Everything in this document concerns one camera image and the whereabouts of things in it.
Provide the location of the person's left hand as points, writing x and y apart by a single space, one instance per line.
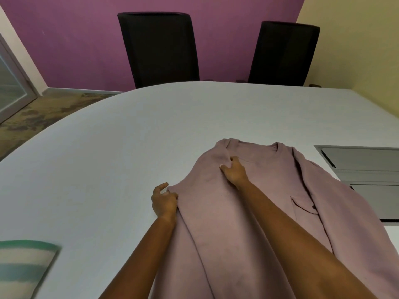
163 204

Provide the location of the person's right hand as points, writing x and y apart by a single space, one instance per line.
236 172

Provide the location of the person's right thumb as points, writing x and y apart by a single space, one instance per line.
236 160

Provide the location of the person's left thumb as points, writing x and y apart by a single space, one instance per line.
170 195

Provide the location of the pink shirt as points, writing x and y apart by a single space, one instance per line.
249 221

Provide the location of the person's right forearm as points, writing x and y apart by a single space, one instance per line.
299 245

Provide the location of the person's left forearm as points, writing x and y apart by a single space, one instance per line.
137 258

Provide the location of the black office chair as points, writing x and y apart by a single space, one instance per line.
159 48
282 54

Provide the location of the striped folded cloth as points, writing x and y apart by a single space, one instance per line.
23 270

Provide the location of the glass door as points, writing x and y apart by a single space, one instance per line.
11 80

